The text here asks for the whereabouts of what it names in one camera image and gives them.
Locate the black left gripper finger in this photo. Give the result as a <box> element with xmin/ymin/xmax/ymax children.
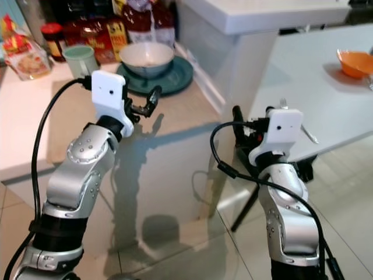
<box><xmin>145</xmin><ymin>86</ymin><xmax>163</xmax><ymax>117</ymax></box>

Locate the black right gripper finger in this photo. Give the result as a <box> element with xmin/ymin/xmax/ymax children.
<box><xmin>231</xmin><ymin>105</ymin><xmax>247</xmax><ymax>146</ymax></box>

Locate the silver metal fork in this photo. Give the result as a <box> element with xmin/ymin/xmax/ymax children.
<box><xmin>279</xmin><ymin>98</ymin><xmax>321</xmax><ymax>144</ymax></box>

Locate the dark teal plate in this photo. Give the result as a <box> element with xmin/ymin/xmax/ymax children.
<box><xmin>115</xmin><ymin>55</ymin><xmax>195</xmax><ymax>97</ymax></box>

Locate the grey white ceramic bowl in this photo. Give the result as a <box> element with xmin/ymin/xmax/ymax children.
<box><xmin>119</xmin><ymin>41</ymin><xmax>176</xmax><ymax>80</ymax></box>

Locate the yellow red food package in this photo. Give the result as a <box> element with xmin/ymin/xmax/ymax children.
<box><xmin>108</xmin><ymin>19</ymin><xmax>129</xmax><ymax>60</ymax></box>

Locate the pale green cup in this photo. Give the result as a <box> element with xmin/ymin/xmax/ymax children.
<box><xmin>63</xmin><ymin>45</ymin><xmax>99</xmax><ymax>80</ymax></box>

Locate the clear bag with red contents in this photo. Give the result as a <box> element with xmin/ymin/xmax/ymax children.
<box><xmin>122</xmin><ymin>0</ymin><xmax>176</xmax><ymax>47</ymax></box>

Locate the white dining table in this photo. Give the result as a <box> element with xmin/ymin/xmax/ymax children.
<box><xmin>246</xmin><ymin>23</ymin><xmax>373</xmax><ymax>165</ymax></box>

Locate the red lidded sauce jar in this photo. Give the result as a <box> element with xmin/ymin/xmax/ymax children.
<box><xmin>41</xmin><ymin>22</ymin><xmax>65</xmax><ymax>62</ymax></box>

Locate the white raised counter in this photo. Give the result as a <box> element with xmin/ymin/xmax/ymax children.
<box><xmin>178</xmin><ymin>0</ymin><xmax>351</xmax><ymax>111</ymax></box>

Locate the white kitchen island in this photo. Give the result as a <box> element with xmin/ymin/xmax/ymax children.
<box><xmin>0</xmin><ymin>44</ymin><xmax>229</xmax><ymax>231</ymax></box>

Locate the clear printed snack packet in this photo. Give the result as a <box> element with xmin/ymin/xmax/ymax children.
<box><xmin>2</xmin><ymin>15</ymin><xmax>52</xmax><ymax>81</ymax></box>

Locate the orange bowl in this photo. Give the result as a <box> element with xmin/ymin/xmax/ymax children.
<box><xmin>336</xmin><ymin>49</ymin><xmax>373</xmax><ymax>80</ymax></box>

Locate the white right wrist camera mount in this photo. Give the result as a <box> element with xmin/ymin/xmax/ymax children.
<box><xmin>248</xmin><ymin>108</ymin><xmax>305</xmax><ymax>167</ymax></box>

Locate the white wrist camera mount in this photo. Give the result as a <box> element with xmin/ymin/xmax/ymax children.
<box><xmin>248</xmin><ymin>108</ymin><xmax>305</xmax><ymax>167</ymax></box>
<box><xmin>92</xmin><ymin>70</ymin><xmax>133</xmax><ymax>138</ymax></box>

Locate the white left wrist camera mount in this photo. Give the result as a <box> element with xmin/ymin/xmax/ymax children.
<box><xmin>92</xmin><ymin>70</ymin><xmax>133</xmax><ymax>138</ymax></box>

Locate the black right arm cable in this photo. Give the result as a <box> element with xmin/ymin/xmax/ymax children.
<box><xmin>210</xmin><ymin>120</ymin><xmax>346</xmax><ymax>280</ymax></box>

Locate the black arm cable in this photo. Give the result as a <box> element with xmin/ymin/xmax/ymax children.
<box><xmin>5</xmin><ymin>78</ymin><xmax>94</xmax><ymax>280</ymax></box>
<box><xmin>210</xmin><ymin>120</ymin><xmax>346</xmax><ymax>280</ymax></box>

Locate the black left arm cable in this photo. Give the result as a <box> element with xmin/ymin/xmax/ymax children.
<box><xmin>5</xmin><ymin>78</ymin><xmax>94</xmax><ymax>280</ymax></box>

